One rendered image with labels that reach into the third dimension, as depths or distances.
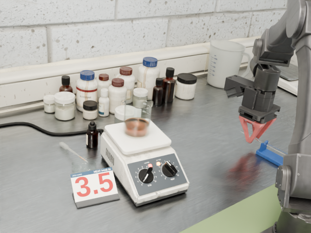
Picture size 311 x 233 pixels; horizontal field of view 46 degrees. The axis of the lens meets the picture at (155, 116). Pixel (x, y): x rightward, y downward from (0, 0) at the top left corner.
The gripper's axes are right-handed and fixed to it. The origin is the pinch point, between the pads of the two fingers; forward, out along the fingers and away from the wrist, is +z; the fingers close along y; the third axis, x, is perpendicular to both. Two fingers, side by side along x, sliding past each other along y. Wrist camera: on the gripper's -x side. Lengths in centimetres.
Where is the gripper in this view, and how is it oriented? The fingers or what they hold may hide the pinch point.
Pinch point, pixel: (252, 137)
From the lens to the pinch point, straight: 102.0
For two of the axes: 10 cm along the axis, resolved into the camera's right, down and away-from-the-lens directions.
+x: 6.7, 3.8, -6.3
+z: -0.8, 8.9, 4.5
